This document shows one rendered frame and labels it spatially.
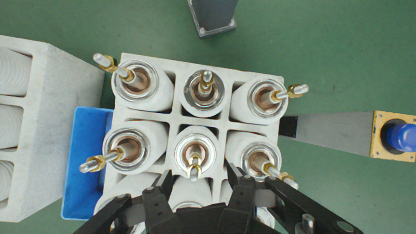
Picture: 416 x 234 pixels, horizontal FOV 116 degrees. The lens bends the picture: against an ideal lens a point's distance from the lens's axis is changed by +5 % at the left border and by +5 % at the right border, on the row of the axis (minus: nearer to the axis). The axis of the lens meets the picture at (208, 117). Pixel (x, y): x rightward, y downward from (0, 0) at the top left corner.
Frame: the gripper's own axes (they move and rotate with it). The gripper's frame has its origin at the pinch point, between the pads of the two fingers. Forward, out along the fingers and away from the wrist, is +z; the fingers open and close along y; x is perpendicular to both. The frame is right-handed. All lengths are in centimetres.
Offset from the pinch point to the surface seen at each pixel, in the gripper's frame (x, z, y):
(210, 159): -1.2, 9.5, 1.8
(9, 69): 18.6, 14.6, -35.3
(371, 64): 23, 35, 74
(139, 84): 12.8, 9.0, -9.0
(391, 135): 1.7, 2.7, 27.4
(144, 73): 14.9, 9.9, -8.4
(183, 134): 3.6, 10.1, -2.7
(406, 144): 0.6, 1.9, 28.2
